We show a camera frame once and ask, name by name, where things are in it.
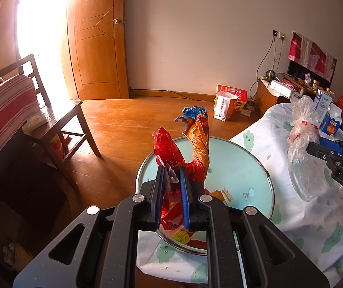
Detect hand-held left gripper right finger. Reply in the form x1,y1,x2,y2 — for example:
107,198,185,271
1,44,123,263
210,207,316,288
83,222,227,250
180,166,331,288

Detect red white striped cloth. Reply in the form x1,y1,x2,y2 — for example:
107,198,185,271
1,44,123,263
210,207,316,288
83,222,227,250
0,73,40,180

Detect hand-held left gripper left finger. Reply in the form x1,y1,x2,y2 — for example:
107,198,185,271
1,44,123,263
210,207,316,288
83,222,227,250
12,165,166,288

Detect white cable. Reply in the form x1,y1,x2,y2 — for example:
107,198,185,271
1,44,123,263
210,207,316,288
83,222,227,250
269,37,284,78

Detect wooden cabinet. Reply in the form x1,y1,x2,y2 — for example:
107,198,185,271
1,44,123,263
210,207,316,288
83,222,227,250
252,72,319,117

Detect white and red shopping bags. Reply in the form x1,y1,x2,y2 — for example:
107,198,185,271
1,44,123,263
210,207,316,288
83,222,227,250
217,83,248,111

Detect red yellow bag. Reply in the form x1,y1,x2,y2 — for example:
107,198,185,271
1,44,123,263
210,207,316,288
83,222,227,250
50,135,65,159

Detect cloud print tablecloth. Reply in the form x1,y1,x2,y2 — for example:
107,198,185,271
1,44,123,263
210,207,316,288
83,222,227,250
137,102,343,285

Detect clear plastic bag red print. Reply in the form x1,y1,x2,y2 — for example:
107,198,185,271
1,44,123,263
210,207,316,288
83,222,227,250
288,95,334,202

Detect black cable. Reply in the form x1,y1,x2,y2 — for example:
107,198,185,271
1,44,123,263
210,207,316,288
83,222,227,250
249,36,277,101

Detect dark wooden chair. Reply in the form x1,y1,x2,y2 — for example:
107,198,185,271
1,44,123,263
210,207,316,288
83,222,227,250
0,54,102,186

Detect black television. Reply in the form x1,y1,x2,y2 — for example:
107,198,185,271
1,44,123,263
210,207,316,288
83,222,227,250
287,59,331,84

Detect mint giraffe print trash bin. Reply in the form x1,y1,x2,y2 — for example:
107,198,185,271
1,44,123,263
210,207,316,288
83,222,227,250
135,136,277,255

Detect white box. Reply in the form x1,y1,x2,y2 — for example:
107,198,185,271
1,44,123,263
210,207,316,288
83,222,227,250
270,79,297,95

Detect red snack wrapper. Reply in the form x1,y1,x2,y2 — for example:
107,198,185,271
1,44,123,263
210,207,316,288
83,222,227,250
153,127,209,239

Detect red hanging cloth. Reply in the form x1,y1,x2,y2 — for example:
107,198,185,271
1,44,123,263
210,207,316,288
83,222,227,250
289,30,337,81

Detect blue white milk carton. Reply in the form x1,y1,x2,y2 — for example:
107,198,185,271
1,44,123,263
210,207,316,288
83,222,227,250
320,105,343,138

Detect tall white milk carton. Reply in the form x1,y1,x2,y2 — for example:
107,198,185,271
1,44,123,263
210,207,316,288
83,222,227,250
312,89,332,126

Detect wooden door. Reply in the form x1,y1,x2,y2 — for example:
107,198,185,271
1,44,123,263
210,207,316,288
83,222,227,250
66,0,130,100

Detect tissue pack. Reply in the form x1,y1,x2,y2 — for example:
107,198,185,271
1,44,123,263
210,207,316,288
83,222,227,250
24,115,47,131

